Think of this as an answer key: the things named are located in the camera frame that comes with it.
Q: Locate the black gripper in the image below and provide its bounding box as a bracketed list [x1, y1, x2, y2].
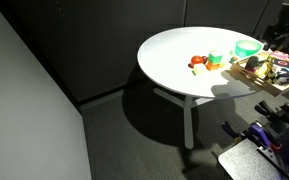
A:
[266, 20, 289, 46]

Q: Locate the wooden tray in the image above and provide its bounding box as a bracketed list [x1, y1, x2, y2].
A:
[231, 50, 289, 98]

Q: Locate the black soft block letter D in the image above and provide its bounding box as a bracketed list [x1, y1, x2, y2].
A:
[265, 56, 289, 71]

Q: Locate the green translucent bowl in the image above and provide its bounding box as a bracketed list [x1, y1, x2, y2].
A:
[234, 39, 263, 58]

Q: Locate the grey cube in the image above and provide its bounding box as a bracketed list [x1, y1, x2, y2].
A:
[245, 55, 267, 72]

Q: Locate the yellow toy banana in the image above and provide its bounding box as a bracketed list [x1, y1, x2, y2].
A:
[255, 62, 271, 78]

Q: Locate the black soft block letter A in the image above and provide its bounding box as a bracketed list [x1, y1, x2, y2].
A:
[265, 67, 289, 86]

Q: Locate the orange cube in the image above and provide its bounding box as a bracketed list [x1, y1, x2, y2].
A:
[205, 61, 220, 71]

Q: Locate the pale green cube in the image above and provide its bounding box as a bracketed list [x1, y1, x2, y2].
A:
[192, 63, 207, 76]

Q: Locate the robot stand top plate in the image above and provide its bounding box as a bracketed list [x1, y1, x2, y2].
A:
[217, 138, 287, 180]

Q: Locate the white table pedestal base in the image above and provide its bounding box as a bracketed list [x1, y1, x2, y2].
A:
[152, 87, 215, 150]

